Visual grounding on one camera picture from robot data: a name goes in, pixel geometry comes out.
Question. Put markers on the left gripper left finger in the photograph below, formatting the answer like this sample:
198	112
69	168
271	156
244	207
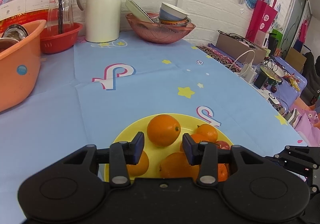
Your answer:
121	154

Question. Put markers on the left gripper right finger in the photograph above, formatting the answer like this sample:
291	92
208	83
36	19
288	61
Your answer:
203	154

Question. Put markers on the red apple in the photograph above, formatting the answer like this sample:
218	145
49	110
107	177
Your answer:
223	145

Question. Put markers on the small orange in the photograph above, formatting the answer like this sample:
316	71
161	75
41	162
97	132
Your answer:
208	131
222	172

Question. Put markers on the orange tangerine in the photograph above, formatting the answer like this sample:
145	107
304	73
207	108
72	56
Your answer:
176	165

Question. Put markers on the blue cartoon tablecloth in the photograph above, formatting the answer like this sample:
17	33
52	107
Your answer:
90	93

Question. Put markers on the white power strip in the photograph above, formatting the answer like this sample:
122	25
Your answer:
266	94

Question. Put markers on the white charger plug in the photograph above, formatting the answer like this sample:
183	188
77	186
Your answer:
248	73

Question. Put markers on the cardboard box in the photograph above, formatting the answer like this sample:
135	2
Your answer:
235	48

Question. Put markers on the pink glass bowl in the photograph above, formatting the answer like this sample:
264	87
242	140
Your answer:
159	33

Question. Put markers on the red plastic basket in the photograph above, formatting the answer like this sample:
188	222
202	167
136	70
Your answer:
59	43

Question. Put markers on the white blue ceramic bowl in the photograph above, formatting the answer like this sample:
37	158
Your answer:
169	12

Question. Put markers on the orange plastic basin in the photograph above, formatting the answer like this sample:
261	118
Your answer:
20	66

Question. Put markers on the white tilted dish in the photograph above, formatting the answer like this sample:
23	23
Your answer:
138	12

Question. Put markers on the clear glass pitcher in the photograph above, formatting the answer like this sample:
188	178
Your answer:
60	17

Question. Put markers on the pink gift bag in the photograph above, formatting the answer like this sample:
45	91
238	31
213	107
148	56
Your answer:
263	16

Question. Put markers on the white thermos jug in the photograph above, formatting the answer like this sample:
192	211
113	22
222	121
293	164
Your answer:
102	19

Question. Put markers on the steel bowls in basin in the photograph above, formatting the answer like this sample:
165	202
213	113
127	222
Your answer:
12	35

